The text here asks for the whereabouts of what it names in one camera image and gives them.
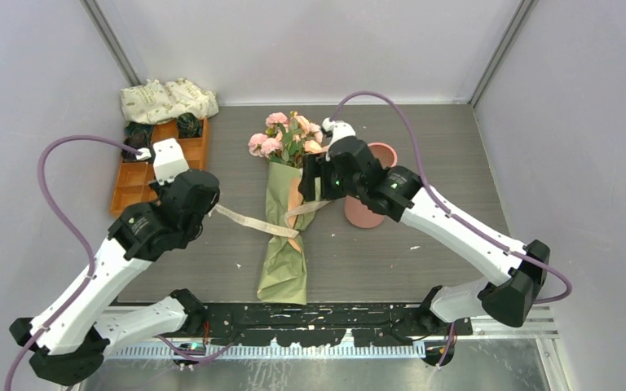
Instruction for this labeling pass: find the pink cylindrical vase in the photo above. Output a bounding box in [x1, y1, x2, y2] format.
[344, 142, 398, 229]

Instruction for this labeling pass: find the green paper flower bouquet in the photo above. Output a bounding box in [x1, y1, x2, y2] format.
[248, 111, 326, 305]

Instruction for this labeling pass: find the beige printed ribbon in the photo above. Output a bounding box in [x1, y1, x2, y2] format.
[211, 200, 331, 239]

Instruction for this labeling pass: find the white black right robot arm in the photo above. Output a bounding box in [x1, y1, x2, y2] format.
[298, 136, 550, 335]

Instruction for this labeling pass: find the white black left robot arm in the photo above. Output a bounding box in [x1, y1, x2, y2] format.
[9, 169, 220, 386]

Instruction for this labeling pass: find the orange wooden compartment tray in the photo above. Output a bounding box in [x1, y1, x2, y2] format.
[109, 118, 210, 217]

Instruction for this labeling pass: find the dark rolled sock middle left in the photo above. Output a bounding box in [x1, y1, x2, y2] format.
[121, 133, 149, 163]

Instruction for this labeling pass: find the dark rolled sock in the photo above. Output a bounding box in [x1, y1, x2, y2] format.
[176, 112, 203, 138]
[121, 133, 149, 163]
[124, 122, 154, 138]

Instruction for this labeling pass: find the dark rolled sock top right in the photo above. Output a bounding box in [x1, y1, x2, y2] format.
[176, 112, 203, 138]

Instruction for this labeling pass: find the dark rolled sock top left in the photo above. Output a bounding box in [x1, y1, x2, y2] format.
[124, 122, 154, 138]

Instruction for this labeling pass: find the cream printed cloth bag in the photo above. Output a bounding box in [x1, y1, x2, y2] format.
[120, 78, 219, 125]

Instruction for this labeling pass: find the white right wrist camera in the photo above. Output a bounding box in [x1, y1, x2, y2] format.
[321, 117, 356, 153]

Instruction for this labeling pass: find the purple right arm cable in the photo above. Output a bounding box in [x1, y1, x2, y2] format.
[328, 90, 573, 369]

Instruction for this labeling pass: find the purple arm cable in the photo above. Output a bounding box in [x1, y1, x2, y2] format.
[328, 90, 573, 369]
[2, 134, 239, 391]

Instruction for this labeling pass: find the aluminium frame rail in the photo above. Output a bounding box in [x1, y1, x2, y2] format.
[67, 221, 560, 360]

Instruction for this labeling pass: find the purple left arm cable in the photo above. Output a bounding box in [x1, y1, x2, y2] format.
[2, 134, 239, 391]

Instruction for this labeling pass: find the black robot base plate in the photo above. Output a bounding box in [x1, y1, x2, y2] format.
[152, 301, 474, 349]

